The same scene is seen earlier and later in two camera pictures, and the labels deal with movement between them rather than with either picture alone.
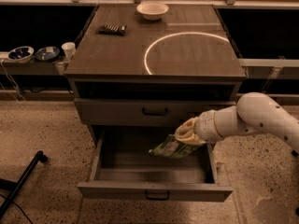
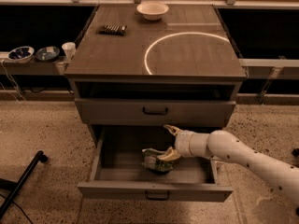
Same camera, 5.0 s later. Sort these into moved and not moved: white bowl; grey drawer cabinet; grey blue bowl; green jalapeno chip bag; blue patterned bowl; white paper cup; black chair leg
Moved: green jalapeno chip bag
Not moved: blue patterned bowl; grey blue bowl; white paper cup; grey drawer cabinet; white bowl; black chair leg
